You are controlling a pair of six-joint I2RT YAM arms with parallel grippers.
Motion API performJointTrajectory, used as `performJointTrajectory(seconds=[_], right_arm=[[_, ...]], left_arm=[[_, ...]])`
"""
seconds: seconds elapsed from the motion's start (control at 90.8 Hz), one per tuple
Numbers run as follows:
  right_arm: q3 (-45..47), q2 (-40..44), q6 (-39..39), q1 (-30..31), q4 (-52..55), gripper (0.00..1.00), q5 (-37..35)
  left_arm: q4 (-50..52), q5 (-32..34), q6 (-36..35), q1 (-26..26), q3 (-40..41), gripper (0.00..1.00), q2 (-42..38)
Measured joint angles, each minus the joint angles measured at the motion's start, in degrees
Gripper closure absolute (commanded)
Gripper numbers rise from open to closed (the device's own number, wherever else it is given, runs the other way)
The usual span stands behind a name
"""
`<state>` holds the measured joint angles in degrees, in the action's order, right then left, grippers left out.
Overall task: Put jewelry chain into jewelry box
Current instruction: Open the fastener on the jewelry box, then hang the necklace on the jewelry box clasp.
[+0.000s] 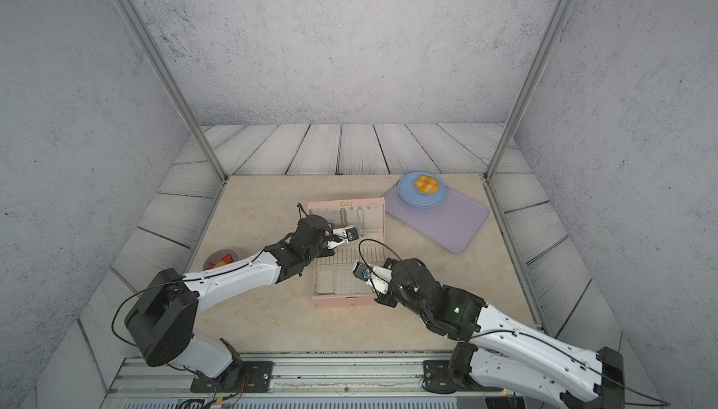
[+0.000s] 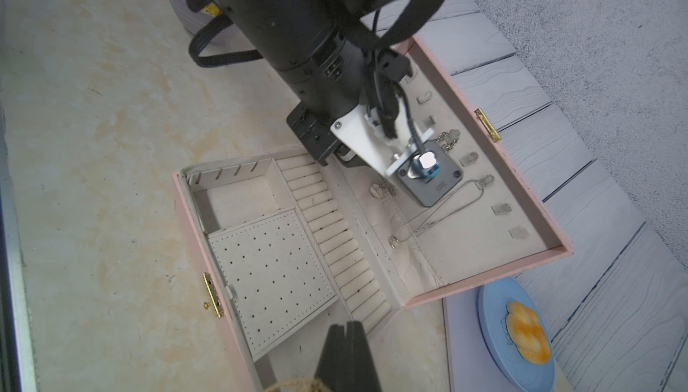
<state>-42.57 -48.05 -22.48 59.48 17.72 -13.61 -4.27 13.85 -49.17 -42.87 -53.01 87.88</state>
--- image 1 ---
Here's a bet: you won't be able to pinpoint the pink jewelry box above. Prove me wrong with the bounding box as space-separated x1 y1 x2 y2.
309 198 387 309

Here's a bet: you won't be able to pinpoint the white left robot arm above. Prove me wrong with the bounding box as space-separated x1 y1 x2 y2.
125 215 358 379

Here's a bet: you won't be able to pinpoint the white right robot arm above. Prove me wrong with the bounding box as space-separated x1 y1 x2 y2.
353 259 626 408

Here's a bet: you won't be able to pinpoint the purple cutting mat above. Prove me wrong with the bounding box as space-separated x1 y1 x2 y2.
384 185 491 254

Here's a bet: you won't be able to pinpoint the red yellow snack packets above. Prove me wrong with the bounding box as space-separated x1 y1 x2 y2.
208 254 234 270

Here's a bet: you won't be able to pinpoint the small purple bowl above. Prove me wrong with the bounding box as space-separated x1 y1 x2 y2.
202 249 239 271

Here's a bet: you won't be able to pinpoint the blue plate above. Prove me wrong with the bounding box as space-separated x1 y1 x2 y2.
396 172 448 209

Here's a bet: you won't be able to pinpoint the orange bread pastry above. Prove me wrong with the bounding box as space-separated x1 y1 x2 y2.
413 175 441 195

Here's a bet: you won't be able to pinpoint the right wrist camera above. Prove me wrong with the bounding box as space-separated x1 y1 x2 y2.
352 261 392 294

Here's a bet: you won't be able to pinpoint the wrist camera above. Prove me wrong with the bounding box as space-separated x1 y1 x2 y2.
352 261 392 294
327 226 359 250

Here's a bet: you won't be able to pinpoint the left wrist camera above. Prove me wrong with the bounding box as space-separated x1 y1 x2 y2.
327 226 359 250

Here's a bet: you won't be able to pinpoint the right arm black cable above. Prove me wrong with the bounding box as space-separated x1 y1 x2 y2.
357 238 671 408

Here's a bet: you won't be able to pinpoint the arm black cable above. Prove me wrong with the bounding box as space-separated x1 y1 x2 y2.
357 238 671 408
110 202 315 348

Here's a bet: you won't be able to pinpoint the metal base rail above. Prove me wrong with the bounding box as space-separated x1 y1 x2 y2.
100 352 596 409

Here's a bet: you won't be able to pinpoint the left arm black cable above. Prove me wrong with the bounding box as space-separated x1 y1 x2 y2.
110 202 315 348

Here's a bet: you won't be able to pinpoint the metal frame post left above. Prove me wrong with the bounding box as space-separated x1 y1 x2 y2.
112 0 229 185

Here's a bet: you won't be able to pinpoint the metal frame post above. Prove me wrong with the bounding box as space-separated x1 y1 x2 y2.
112 0 229 185
484 0 575 183

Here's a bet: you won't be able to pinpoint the metal frame post right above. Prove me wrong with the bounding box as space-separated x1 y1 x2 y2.
484 0 575 183

